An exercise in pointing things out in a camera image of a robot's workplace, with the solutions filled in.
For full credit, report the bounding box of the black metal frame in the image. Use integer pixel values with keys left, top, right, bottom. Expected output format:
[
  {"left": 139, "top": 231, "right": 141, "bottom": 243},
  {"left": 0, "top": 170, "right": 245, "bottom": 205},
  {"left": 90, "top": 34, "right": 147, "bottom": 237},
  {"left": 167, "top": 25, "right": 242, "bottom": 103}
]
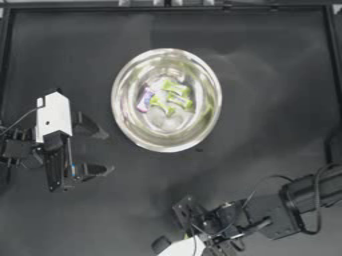
[{"left": 0, "top": 0, "right": 342, "bottom": 141}]

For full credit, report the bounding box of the pink candy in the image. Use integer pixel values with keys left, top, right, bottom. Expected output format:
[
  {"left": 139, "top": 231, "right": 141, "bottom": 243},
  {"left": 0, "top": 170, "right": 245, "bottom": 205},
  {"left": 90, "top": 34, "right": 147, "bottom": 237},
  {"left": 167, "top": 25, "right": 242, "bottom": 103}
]
[{"left": 135, "top": 86, "right": 157, "bottom": 113}]

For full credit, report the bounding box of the steel bowl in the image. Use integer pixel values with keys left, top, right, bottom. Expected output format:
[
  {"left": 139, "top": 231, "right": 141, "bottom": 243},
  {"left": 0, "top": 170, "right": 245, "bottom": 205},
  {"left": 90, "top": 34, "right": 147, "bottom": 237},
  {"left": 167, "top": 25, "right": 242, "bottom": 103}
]
[{"left": 110, "top": 47, "right": 223, "bottom": 154}]

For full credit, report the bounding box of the black camera cable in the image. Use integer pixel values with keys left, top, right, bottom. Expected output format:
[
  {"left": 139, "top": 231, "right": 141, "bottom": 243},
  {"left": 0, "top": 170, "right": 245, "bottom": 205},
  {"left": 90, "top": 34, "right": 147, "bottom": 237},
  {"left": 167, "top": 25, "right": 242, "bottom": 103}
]
[{"left": 0, "top": 105, "right": 44, "bottom": 135}]

